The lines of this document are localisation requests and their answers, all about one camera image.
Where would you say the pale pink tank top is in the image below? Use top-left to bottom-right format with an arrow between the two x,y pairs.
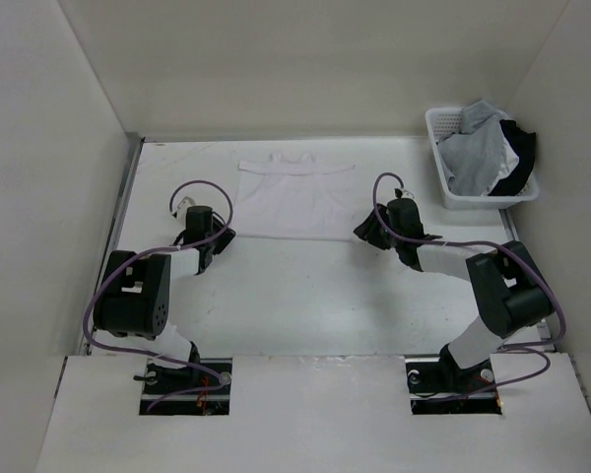
231,154 -> 358,241

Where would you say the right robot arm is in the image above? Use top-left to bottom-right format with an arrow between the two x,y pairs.
354,197 -> 558,390

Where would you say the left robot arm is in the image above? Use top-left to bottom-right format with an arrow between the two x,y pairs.
84,205 -> 235,393

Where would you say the grey tank top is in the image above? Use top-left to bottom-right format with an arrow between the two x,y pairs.
437,101 -> 507,197

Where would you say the white tank top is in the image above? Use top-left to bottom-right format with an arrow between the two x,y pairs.
494,144 -> 519,184

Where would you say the black tank top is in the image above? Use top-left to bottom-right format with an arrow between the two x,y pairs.
488,119 -> 537,197

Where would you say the white plastic laundry basket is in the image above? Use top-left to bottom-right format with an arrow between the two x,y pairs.
425,105 -> 541,210

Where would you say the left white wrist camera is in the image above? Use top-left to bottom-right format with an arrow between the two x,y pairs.
172,196 -> 196,224

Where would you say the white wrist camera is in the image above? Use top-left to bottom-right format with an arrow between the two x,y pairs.
172,196 -> 196,224
394,187 -> 415,200

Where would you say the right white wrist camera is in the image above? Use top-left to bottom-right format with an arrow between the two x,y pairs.
394,187 -> 415,200

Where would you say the left metal table rail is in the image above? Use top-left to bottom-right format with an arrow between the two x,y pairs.
76,131 -> 145,356

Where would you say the metal table rail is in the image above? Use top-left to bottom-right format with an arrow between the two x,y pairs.
487,218 -> 554,350
76,131 -> 145,356

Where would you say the right metal table rail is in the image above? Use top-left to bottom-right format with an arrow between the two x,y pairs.
487,218 -> 554,350

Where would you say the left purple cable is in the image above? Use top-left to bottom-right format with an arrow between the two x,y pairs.
82,179 -> 235,413

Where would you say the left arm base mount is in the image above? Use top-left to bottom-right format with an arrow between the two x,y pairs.
134,359 -> 233,417

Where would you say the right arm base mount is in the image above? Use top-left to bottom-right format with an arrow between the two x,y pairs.
405,358 -> 501,415

